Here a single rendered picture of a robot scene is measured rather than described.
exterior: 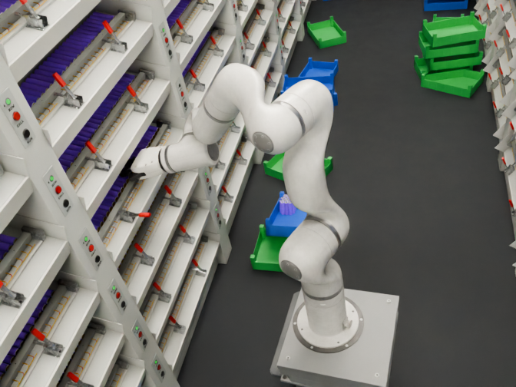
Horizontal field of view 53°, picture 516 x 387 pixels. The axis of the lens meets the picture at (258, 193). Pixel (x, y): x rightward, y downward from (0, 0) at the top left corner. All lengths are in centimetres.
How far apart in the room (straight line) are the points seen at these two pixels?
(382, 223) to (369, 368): 100
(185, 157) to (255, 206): 115
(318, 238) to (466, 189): 142
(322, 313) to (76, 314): 67
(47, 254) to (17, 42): 46
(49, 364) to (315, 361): 73
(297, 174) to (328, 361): 63
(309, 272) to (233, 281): 101
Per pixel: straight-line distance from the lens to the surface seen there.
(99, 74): 143
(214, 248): 222
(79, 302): 141
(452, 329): 212
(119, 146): 150
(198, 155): 144
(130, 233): 153
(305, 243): 130
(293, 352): 161
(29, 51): 119
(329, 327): 158
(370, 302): 170
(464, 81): 339
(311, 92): 113
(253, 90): 112
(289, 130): 106
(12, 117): 113
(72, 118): 130
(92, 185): 140
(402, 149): 283
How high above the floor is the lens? 177
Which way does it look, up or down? 42 degrees down
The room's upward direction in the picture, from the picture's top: 12 degrees counter-clockwise
